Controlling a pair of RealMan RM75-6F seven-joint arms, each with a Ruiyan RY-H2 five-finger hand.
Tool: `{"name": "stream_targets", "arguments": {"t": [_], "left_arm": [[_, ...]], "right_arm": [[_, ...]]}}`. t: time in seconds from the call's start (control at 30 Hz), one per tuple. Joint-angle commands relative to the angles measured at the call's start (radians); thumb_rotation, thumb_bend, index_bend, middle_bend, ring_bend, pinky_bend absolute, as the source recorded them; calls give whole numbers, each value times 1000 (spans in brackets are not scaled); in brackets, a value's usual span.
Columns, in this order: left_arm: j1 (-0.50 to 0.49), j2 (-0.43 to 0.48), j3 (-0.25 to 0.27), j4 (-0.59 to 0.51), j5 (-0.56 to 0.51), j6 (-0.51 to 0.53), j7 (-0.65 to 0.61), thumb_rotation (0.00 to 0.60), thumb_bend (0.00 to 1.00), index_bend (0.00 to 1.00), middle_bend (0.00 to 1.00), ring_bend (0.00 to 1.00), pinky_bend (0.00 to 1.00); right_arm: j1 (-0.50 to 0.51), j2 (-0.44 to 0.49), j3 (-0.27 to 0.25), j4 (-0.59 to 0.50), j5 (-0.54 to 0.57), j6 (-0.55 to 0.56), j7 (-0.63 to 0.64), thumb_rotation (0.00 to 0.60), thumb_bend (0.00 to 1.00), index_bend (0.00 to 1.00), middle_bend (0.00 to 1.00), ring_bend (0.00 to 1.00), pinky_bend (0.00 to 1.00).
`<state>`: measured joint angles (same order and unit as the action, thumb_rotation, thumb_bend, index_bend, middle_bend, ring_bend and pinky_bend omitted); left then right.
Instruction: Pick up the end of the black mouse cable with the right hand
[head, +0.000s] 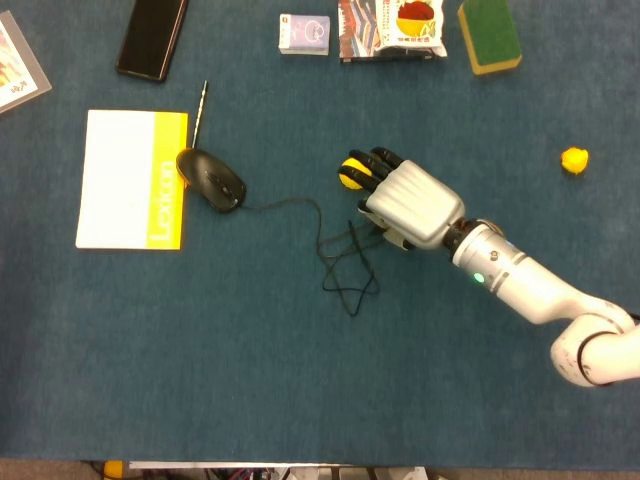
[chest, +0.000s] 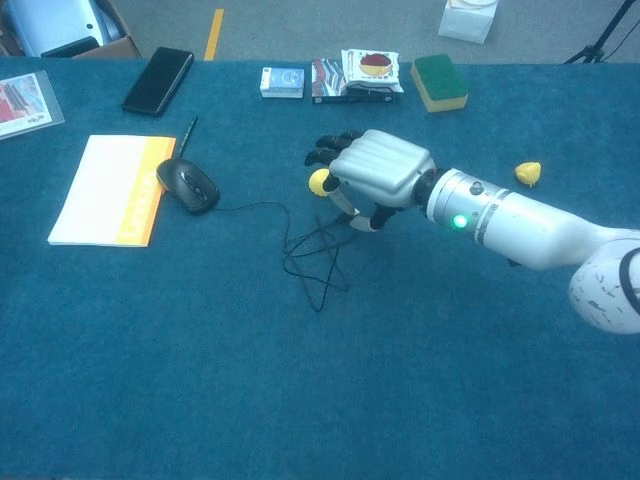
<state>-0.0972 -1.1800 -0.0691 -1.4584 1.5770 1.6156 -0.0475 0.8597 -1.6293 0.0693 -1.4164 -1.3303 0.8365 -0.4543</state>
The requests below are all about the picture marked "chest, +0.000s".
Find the small yellow toy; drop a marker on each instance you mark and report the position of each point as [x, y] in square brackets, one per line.
[528, 172]

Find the black smartphone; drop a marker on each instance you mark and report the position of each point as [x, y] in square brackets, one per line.
[157, 80]

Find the white snack packet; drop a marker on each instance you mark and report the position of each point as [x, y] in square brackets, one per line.
[372, 70]

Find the blue table cloth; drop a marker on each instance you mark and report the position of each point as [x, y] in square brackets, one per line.
[320, 375]

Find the black computer mouse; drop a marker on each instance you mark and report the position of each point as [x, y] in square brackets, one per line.
[188, 185]

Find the black pen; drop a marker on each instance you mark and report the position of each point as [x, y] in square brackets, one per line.
[188, 132]

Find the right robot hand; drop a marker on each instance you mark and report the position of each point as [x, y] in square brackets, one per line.
[380, 165]

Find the cardboard box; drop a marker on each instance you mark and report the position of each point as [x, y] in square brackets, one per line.
[70, 30]

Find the black book with striped cover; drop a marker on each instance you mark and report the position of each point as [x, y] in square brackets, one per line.
[325, 82]

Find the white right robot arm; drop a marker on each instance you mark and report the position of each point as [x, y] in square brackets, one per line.
[540, 235]

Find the white paper bag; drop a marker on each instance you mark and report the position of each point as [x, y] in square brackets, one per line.
[467, 20]

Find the small blue and white box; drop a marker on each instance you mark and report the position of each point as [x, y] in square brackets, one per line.
[282, 82]

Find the black tripod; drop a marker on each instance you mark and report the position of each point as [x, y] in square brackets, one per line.
[602, 37]

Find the white and orange notebook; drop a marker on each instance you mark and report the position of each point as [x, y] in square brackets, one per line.
[107, 192]

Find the yellow dome-shaped toy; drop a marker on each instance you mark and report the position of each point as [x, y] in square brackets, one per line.
[317, 182]

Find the laminated picture card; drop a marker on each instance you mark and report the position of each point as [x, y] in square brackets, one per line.
[22, 102]

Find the green and yellow sponge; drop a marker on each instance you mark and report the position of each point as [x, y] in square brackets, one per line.
[439, 82]

